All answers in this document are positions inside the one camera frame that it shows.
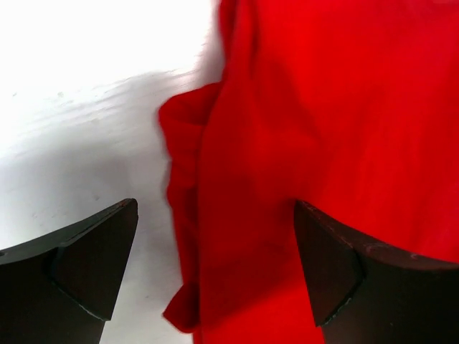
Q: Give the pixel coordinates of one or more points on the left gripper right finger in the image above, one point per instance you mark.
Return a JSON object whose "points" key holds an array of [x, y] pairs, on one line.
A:
{"points": [[365, 291]]}

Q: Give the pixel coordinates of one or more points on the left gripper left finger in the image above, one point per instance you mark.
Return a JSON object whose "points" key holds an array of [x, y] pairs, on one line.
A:
{"points": [[62, 287]]}

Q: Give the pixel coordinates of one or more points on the red t shirt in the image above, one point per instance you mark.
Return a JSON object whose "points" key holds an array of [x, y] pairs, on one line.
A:
{"points": [[351, 106]]}

